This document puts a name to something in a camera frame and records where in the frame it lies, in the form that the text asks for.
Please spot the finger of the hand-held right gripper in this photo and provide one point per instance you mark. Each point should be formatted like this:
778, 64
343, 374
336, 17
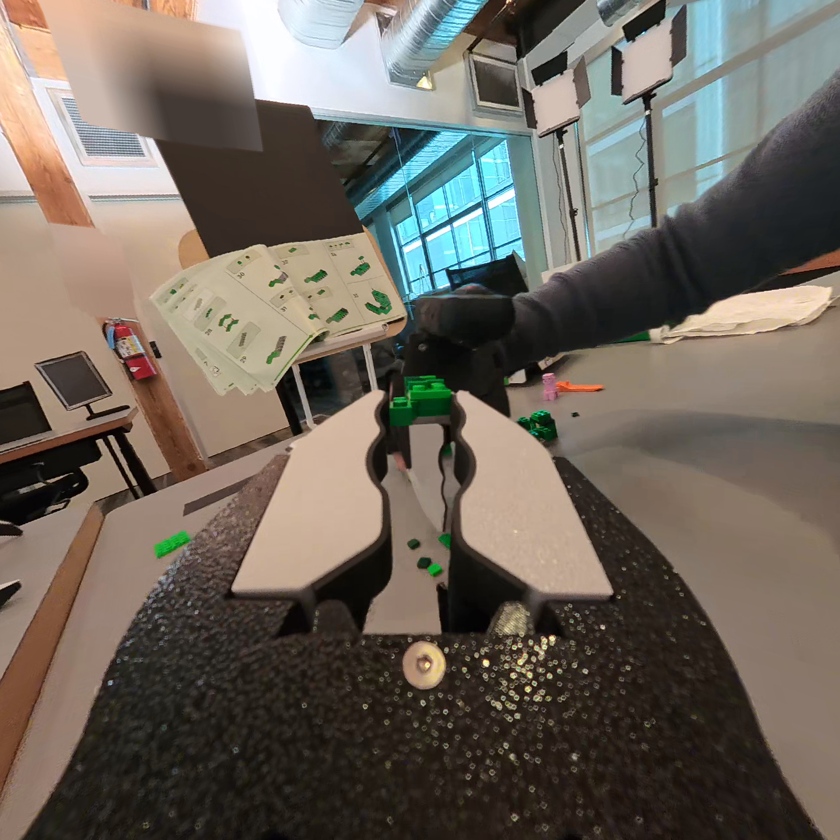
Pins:
423, 508

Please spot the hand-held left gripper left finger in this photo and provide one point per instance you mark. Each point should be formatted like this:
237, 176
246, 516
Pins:
308, 512

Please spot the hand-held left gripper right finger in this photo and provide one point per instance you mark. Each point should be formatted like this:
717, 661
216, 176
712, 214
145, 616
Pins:
531, 518

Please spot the green brick assembly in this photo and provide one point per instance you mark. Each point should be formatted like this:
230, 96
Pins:
420, 397

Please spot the person's right forearm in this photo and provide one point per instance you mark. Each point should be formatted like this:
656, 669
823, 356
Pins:
656, 275

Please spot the wooden side desk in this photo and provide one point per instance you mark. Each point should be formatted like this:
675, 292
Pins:
65, 436

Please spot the black mesh chair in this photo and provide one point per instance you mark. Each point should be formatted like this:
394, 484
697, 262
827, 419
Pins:
489, 275

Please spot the dark green brick cluster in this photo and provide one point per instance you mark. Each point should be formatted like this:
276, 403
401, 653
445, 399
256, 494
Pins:
539, 425

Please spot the pink brick figure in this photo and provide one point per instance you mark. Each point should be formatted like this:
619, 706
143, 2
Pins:
550, 387

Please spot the black tape strip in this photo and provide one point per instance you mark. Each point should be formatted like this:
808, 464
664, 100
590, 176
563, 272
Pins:
213, 502

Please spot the white booklet stand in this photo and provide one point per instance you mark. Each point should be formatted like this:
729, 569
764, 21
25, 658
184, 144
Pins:
341, 341

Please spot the orange plastic tool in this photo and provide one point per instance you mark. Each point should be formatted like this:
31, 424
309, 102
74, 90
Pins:
581, 387

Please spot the green studded plate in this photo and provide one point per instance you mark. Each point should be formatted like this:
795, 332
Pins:
172, 544

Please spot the green instruction booklet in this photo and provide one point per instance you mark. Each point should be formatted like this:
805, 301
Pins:
275, 308

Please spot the black light stand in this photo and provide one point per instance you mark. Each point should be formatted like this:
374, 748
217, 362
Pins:
569, 197
651, 164

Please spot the red fire extinguisher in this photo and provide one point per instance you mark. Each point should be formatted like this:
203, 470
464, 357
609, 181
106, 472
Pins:
131, 351

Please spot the black board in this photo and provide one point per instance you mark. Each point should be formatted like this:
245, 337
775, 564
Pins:
282, 197

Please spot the small monitor on stand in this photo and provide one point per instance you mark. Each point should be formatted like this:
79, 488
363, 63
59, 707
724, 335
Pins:
75, 380

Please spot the black office chair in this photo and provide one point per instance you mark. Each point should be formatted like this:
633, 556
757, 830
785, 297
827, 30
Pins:
39, 485

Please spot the studio light panel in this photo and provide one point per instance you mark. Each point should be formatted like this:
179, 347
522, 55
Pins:
556, 98
646, 62

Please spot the white crumpled cloth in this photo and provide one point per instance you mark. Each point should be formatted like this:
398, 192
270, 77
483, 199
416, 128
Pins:
748, 315

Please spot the black monitor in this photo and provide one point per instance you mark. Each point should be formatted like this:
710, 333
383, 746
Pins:
23, 413

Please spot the white black-edged object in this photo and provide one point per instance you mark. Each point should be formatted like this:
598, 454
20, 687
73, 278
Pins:
8, 564

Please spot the dark wall vent grille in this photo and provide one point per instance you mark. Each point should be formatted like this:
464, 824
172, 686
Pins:
497, 82

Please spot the wide silver air duct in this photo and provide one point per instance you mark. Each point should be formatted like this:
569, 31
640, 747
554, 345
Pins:
426, 46
321, 19

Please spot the white wall vent grille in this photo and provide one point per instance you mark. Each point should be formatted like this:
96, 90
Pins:
105, 134

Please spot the wooden post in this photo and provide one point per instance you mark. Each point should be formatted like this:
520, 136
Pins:
33, 144

